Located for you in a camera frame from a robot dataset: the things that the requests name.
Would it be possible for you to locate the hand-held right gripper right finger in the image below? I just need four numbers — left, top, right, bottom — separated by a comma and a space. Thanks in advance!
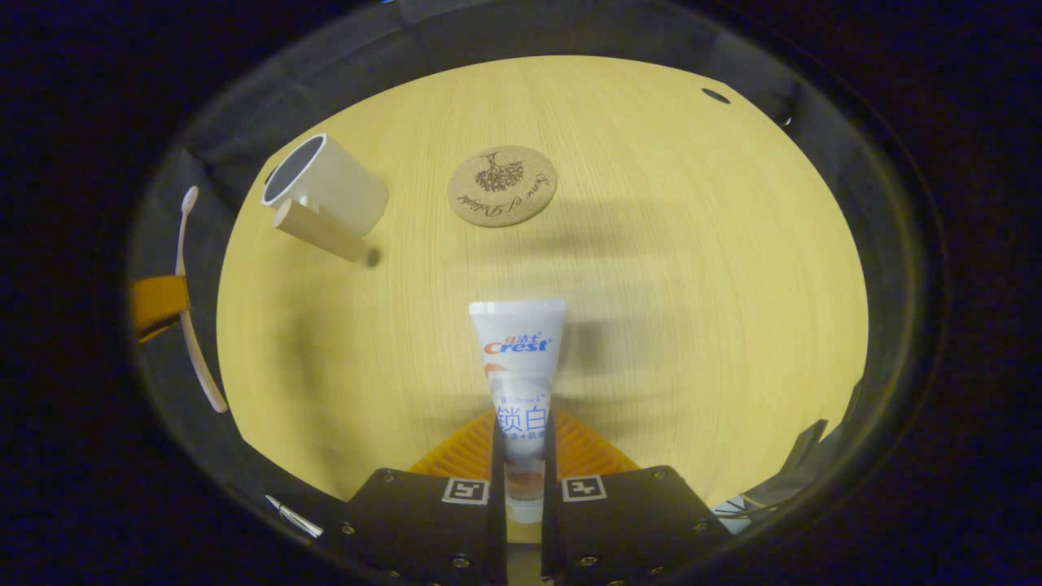
541, 411, 733, 586

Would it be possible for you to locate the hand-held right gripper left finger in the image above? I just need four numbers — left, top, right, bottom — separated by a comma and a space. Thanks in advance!
342, 411, 508, 586

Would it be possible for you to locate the white toothbrush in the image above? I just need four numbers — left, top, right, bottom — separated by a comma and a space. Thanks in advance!
174, 186, 230, 414

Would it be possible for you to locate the white cup with wooden handle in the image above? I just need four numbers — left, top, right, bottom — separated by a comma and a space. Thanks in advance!
260, 133, 390, 263

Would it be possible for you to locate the round cork coaster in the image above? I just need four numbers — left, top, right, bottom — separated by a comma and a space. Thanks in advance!
447, 145, 559, 229

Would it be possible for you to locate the white toothpaste tube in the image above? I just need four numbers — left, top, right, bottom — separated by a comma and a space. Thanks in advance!
468, 299, 567, 524

